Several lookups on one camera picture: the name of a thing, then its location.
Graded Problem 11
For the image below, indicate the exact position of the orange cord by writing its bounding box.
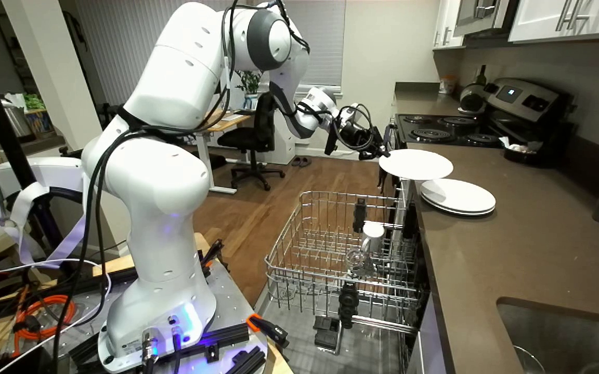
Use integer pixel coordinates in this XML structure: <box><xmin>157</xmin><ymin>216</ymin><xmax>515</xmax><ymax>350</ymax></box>
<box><xmin>9</xmin><ymin>293</ymin><xmax>78</xmax><ymax>342</ymax></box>

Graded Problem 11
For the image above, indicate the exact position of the white ceramic mug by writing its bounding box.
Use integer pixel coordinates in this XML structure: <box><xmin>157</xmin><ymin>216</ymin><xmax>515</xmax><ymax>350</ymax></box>
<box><xmin>360</xmin><ymin>218</ymin><xmax>388</xmax><ymax>255</ymax></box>

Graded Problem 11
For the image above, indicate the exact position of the black clamp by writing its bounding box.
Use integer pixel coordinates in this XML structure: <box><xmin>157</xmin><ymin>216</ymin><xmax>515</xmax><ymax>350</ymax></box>
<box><xmin>197</xmin><ymin>236</ymin><xmax>226</xmax><ymax>278</ymax></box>

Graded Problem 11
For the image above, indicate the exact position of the white leg desk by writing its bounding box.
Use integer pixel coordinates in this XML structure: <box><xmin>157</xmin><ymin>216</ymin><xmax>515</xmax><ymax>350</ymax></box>
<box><xmin>192</xmin><ymin>111</ymin><xmax>255</xmax><ymax>197</ymax></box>

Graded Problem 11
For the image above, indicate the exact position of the black pan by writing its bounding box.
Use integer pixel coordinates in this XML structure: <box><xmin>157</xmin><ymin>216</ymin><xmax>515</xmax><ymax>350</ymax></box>
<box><xmin>497</xmin><ymin>134</ymin><xmax>561</xmax><ymax>169</ymax></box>

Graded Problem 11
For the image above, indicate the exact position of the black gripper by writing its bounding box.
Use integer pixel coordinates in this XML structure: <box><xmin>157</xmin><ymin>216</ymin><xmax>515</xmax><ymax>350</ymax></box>
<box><xmin>334</xmin><ymin>104</ymin><xmax>393</xmax><ymax>164</ymax></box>

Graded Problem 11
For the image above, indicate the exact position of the black office chair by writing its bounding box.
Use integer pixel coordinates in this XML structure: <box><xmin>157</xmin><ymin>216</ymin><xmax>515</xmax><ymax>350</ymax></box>
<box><xmin>215</xmin><ymin>92</ymin><xmax>287</xmax><ymax>194</ymax></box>

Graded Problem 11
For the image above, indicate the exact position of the white ceramic plate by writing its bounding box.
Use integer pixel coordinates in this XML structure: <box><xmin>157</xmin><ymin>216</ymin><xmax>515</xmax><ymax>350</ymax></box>
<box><xmin>421</xmin><ymin>199</ymin><xmax>495</xmax><ymax>221</ymax></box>
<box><xmin>418</xmin><ymin>177</ymin><xmax>499</xmax><ymax>215</ymax></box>
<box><xmin>376</xmin><ymin>147</ymin><xmax>454</xmax><ymax>182</ymax></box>

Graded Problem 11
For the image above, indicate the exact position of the white drawer unit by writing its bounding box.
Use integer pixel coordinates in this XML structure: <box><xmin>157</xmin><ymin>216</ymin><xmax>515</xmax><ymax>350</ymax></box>
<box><xmin>269</xmin><ymin>121</ymin><xmax>314</xmax><ymax>167</ymax></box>

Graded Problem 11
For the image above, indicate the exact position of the wire dishwasher rack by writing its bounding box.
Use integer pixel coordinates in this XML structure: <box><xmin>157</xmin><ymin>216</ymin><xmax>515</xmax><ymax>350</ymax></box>
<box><xmin>261</xmin><ymin>189</ymin><xmax>431</xmax><ymax>334</ymax></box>

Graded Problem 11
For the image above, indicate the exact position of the lavender strap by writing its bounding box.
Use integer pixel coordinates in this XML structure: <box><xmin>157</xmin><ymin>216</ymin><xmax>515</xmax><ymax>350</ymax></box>
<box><xmin>0</xmin><ymin>180</ymin><xmax>98</xmax><ymax>272</ymax></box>

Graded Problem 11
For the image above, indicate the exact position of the black bracket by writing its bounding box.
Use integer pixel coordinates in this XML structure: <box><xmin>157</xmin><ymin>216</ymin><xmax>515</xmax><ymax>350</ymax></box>
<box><xmin>201</xmin><ymin>320</ymin><xmax>266</xmax><ymax>374</ymax></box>

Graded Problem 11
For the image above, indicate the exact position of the black cable bundle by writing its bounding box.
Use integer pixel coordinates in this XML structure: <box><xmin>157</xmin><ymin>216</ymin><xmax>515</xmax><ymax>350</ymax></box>
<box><xmin>35</xmin><ymin>101</ymin><xmax>233</xmax><ymax>374</ymax></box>

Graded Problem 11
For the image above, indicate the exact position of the black kettle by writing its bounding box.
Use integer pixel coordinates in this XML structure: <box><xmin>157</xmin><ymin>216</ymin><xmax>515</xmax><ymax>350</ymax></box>
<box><xmin>454</xmin><ymin>62</ymin><xmax>499</xmax><ymax>114</ymax></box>

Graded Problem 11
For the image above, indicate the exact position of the white case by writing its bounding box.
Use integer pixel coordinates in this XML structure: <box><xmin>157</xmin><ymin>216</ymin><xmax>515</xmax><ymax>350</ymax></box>
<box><xmin>0</xmin><ymin>155</ymin><xmax>89</xmax><ymax>203</ymax></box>

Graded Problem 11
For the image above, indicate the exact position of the orange handled tool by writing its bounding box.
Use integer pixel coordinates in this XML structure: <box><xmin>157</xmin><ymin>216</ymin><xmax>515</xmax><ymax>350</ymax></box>
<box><xmin>244</xmin><ymin>312</ymin><xmax>291</xmax><ymax>350</ymax></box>

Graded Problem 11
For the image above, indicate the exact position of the green potted plant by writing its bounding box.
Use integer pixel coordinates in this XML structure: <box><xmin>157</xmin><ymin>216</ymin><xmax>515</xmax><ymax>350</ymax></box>
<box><xmin>237</xmin><ymin>68</ymin><xmax>266</xmax><ymax>112</ymax></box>

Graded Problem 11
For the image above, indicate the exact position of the black rack clip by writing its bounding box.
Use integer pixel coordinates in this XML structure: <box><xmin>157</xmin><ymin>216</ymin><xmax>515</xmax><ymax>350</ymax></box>
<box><xmin>352</xmin><ymin>195</ymin><xmax>370</xmax><ymax>235</ymax></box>
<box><xmin>336</xmin><ymin>280</ymin><xmax>361</xmax><ymax>329</ymax></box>

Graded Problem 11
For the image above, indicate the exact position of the stainless kitchen sink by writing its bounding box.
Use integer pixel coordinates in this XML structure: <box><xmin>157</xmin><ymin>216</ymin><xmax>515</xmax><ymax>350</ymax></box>
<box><xmin>495</xmin><ymin>297</ymin><xmax>599</xmax><ymax>374</ymax></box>

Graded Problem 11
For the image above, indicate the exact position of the white upper cabinet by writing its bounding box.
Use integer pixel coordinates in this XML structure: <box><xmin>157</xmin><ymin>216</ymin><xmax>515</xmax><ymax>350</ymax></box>
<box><xmin>504</xmin><ymin>0</ymin><xmax>599</xmax><ymax>45</ymax></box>

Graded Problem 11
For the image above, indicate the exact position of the robot mounting table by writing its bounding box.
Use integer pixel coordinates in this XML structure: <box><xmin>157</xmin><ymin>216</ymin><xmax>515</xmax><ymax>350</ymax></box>
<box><xmin>35</xmin><ymin>230</ymin><xmax>294</xmax><ymax>374</ymax></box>

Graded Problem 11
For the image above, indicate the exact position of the white corner cabinet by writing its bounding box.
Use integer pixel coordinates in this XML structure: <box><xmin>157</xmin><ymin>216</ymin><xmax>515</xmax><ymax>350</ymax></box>
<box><xmin>431</xmin><ymin>0</ymin><xmax>463</xmax><ymax>50</ymax></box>

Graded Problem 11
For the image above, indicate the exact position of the steel range hood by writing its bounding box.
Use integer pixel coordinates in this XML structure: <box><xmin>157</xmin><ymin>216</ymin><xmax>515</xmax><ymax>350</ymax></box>
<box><xmin>451</xmin><ymin>0</ymin><xmax>520</xmax><ymax>40</ymax></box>

